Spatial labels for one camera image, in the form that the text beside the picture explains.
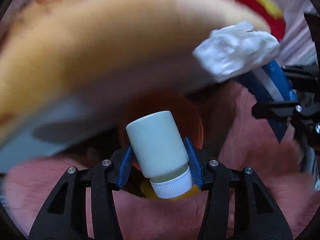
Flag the floral orange bed blanket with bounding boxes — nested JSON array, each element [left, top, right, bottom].
[[1, 0, 271, 138]]

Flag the small white bottle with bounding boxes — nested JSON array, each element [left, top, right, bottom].
[[126, 111, 194, 199]]

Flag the orange trash bin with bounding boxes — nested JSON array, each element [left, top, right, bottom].
[[119, 92, 204, 157]]

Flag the red blanket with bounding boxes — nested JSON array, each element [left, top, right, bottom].
[[179, 0, 287, 42]]

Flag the white tissue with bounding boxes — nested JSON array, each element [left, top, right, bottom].
[[193, 21, 280, 83]]

